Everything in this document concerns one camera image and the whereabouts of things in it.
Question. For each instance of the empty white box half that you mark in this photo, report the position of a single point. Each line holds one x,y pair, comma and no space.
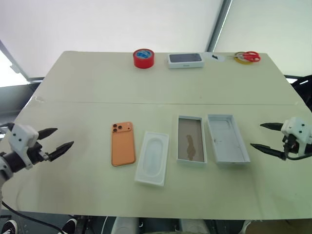
228,141

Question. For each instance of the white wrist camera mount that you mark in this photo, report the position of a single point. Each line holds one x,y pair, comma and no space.
298,132
21,136

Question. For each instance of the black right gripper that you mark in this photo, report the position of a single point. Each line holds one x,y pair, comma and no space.
290,143

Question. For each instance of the pale rounded shape under table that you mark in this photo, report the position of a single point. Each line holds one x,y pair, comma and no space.
125,225

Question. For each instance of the black and white shoe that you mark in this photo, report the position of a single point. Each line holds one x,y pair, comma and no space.
8,226
70,226

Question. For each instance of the grey metal frame bar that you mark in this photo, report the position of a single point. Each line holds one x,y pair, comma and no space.
17,65

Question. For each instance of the closed white phone box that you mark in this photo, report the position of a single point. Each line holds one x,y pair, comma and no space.
185,60

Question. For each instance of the orange smartphone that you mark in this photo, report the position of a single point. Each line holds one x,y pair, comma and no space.
122,144

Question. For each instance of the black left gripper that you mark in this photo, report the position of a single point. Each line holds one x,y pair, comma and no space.
37,151

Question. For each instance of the grey metal frame pole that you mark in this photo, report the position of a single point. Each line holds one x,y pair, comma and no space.
219,24

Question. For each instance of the red tape roll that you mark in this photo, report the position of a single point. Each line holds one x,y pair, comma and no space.
143,59

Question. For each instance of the white moulded tray insert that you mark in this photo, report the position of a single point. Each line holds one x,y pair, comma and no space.
152,159

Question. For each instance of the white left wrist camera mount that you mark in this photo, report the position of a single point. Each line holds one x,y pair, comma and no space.
21,136

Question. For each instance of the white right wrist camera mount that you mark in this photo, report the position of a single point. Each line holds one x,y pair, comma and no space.
298,132

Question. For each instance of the white box with brown inside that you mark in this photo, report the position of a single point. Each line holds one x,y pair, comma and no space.
191,141

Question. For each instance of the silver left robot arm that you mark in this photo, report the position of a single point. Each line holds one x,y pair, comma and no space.
9,163

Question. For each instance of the black object beside table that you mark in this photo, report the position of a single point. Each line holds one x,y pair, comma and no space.
302,90

